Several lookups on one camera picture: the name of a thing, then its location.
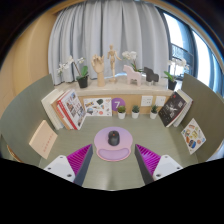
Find white wall socket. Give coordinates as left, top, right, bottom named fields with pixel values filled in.
left=154, top=95, right=167, bottom=108
left=140, top=95, right=154, bottom=108

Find black wooden horse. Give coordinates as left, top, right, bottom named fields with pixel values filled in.
left=143, top=66, right=160, bottom=86

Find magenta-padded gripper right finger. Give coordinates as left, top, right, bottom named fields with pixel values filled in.
left=134, top=143, right=184, bottom=185

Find wooden hand model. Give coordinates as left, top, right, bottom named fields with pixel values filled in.
left=91, top=54, right=106, bottom=88

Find pink wooden horse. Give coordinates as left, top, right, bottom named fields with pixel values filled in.
left=122, top=64, right=143, bottom=87

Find white orchid in black pot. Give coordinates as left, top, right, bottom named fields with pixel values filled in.
left=56, top=55, right=90, bottom=89
left=162, top=57, right=190, bottom=92
left=121, top=50, right=144, bottom=74

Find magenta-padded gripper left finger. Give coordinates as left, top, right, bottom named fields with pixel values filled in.
left=43, top=143, right=94, bottom=187

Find brown book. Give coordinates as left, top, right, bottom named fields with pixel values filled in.
left=50, top=98, right=73, bottom=130

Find white sticker sheet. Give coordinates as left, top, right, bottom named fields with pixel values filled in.
left=83, top=97, right=113, bottom=117

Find grey curtain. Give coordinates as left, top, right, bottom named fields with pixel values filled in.
left=47, top=0, right=171, bottom=86

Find white books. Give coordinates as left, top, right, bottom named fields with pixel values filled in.
left=173, top=88, right=194, bottom=128

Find succulent in white pot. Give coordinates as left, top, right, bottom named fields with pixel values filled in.
left=131, top=104, right=141, bottom=120
left=149, top=104, right=159, bottom=120
left=117, top=105, right=127, bottom=120

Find beige card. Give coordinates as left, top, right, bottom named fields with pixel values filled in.
left=28, top=119, right=59, bottom=160

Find black computer mouse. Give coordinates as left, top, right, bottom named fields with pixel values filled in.
left=107, top=129, right=121, bottom=147

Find window with dark frame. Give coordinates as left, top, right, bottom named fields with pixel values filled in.
left=156, top=6, right=224, bottom=98

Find colourful sticker sheet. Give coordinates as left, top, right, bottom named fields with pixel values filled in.
left=180, top=117, right=207, bottom=155

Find thick white book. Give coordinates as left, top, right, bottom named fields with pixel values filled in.
left=40, top=88, right=65, bottom=131

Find purple round number sticker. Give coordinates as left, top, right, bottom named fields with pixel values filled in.
left=111, top=97, right=127, bottom=114

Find black book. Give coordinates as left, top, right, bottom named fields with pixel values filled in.
left=157, top=91, right=188, bottom=128

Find purple mouse pad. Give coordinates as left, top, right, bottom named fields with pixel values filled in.
left=93, top=126, right=134, bottom=163

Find red and white magazine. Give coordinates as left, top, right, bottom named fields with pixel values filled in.
left=56, top=88, right=88, bottom=131

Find wooden mannequin figure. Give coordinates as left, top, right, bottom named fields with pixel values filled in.
left=106, top=44, right=123, bottom=84

